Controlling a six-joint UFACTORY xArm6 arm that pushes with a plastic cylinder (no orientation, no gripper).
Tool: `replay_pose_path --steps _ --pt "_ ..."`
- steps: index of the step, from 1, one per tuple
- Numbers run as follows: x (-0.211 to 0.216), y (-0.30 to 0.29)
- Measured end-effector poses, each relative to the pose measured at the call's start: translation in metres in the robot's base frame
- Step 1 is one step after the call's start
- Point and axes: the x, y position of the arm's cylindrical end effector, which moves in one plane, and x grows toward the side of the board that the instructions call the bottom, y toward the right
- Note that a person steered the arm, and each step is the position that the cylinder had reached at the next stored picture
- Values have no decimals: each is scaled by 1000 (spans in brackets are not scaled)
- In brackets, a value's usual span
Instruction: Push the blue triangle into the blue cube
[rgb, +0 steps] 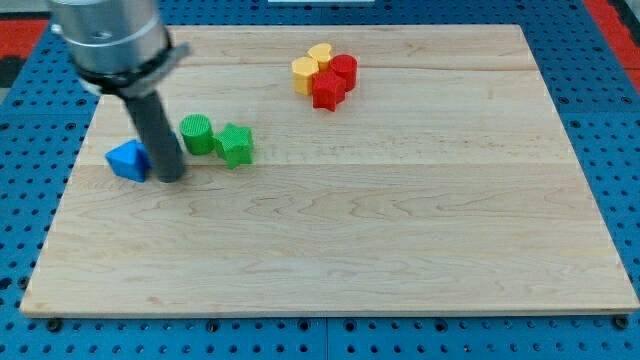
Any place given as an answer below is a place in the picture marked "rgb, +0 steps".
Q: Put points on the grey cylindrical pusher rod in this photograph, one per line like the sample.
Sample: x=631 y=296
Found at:
x=154 y=131

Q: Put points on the blue triangle block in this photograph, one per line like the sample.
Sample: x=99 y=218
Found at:
x=129 y=160

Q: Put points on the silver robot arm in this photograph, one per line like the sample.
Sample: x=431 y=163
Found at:
x=118 y=47

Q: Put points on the red star block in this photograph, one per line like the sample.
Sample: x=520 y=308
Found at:
x=328 y=90

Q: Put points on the green star block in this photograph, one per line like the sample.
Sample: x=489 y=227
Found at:
x=235 y=145

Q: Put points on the yellow hexagon block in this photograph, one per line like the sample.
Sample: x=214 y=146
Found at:
x=303 y=70

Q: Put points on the red cylinder block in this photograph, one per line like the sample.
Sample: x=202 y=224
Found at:
x=346 y=67

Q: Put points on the light wooden board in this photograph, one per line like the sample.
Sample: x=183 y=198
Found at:
x=444 y=184

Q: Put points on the yellow heart block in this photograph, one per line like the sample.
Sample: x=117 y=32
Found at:
x=322 y=54

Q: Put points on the green cylinder block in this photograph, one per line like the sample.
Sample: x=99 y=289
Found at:
x=197 y=134

